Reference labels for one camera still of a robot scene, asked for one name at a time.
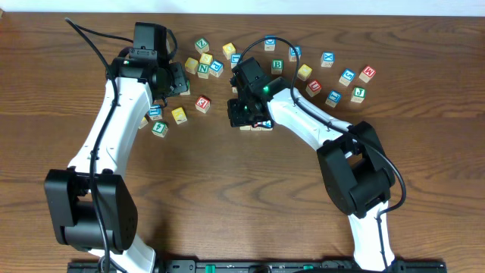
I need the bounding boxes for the blue 2 wooden block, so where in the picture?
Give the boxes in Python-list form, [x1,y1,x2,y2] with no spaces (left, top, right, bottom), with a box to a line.
[260,121,273,130]

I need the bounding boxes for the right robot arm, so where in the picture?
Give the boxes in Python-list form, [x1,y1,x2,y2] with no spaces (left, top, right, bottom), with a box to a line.
[227,77,395,271]

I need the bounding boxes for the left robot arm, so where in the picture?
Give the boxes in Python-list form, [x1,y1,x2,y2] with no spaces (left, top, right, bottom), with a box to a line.
[44,58,189,272]

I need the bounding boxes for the green R wooden block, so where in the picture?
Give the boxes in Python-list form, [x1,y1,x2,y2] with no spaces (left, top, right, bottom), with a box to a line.
[180,80,191,96]

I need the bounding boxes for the yellow picture wooden block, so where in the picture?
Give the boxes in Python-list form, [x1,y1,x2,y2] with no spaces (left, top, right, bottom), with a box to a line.
[185,58,199,74]

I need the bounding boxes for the green N wooden block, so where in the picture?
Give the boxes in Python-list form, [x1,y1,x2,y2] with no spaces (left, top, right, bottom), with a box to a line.
[197,63,210,79]

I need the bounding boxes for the yellow K wooden block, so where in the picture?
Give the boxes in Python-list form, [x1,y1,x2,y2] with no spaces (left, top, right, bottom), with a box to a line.
[171,107,188,124]

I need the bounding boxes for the red E wooden block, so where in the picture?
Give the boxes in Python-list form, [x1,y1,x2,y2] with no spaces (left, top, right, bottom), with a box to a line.
[195,96,211,114]

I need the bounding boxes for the blue T wooden block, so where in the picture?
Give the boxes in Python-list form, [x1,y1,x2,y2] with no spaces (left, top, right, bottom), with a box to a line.
[148,105,163,121]

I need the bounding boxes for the yellow S wooden block left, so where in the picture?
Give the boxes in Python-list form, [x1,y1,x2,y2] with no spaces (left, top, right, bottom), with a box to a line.
[199,52,213,65]

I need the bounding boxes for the blue P wooden block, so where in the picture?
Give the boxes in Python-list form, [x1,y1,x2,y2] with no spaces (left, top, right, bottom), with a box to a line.
[209,60,224,77]

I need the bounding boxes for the green Z wooden block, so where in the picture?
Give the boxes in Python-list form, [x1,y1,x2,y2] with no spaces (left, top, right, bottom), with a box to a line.
[195,37,210,54]

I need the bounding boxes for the yellow G wooden block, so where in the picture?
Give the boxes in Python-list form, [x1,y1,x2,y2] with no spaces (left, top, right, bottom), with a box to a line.
[139,117,148,129]

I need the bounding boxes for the green 4 wooden block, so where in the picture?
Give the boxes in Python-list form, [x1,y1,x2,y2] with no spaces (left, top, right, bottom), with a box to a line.
[152,121,168,138]

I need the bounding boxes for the blue L wooden block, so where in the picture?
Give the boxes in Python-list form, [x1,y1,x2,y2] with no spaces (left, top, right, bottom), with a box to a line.
[230,53,241,68]

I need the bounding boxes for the green B wooden block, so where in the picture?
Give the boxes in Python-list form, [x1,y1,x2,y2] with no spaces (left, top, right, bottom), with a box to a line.
[271,59,284,75]

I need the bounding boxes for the yellow O wooden block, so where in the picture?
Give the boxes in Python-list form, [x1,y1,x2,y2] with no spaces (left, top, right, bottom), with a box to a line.
[223,42,236,60]

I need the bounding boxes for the blue D wooden block far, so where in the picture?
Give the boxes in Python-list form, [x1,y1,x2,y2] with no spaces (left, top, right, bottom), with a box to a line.
[264,36,277,52]

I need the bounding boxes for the blue d wooden block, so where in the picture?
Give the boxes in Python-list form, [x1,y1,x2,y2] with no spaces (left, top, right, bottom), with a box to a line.
[289,46,302,62]
[264,36,277,52]

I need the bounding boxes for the yellow C wooden block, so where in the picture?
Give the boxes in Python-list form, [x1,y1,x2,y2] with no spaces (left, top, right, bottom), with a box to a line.
[297,64,313,81]

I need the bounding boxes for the blue D wooden block right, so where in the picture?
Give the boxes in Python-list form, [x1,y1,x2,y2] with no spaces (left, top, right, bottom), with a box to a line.
[289,46,302,62]

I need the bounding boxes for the red U wooden block right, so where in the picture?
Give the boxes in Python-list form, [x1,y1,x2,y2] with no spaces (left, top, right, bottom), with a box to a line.
[305,80,322,97]

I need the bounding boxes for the blue X wooden block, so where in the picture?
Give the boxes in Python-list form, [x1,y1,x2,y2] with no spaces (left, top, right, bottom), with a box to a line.
[321,52,335,67]

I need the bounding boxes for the blue S wooden block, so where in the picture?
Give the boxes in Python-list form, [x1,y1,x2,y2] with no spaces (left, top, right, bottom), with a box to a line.
[339,68,355,86]

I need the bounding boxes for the green J wooden block right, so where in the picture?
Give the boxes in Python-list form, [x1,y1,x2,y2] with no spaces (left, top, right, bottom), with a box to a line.
[351,86,367,103]

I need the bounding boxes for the red M wooden block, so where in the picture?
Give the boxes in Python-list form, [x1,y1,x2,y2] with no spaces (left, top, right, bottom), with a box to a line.
[359,65,376,83]

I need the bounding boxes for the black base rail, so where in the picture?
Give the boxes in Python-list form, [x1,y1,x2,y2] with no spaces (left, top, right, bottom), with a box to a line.
[67,258,448,273]

